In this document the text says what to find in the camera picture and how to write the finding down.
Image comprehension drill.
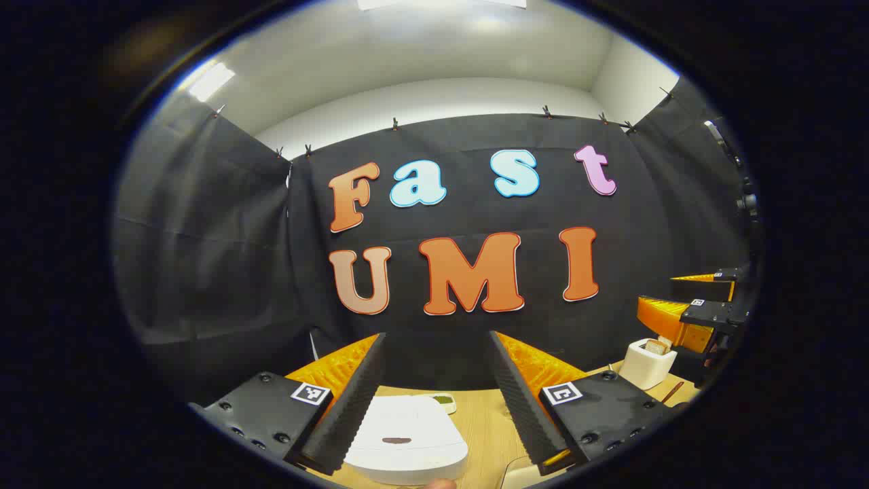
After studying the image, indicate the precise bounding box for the white rice cooker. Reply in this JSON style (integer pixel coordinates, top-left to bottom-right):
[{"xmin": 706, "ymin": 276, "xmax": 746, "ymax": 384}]
[{"xmin": 343, "ymin": 394, "xmax": 469, "ymax": 486}]

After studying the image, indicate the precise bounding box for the ceiling light panel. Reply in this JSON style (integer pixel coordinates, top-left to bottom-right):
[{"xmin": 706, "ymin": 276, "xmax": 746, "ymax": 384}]
[{"xmin": 188, "ymin": 62, "xmax": 236, "ymax": 103}]

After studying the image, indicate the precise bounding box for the white toaster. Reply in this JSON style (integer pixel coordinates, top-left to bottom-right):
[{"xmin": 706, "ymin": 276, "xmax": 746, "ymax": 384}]
[{"xmin": 618, "ymin": 338, "xmax": 678, "ymax": 391}]

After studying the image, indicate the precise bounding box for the black camera stand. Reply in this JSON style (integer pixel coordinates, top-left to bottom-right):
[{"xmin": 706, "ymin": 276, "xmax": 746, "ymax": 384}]
[{"xmin": 703, "ymin": 119, "xmax": 760, "ymax": 225}]

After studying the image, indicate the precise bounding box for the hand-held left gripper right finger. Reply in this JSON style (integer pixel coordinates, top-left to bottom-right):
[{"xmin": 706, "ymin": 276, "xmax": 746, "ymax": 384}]
[{"xmin": 489, "ymin": 331, "xmax": 686, "ymax": 476}]

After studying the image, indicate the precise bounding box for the black backdrop cloth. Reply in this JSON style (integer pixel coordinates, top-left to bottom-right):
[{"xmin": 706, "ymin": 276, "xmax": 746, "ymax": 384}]
[{"xmin": 112, "ymin": 75, "xmax": 761, "ymax": 408}]

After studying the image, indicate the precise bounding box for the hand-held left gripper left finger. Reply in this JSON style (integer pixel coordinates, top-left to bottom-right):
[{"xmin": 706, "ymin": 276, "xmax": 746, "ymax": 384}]
[{"xmin": 189, "ymin": 331, "xmax": 388, "ymax": 476}]

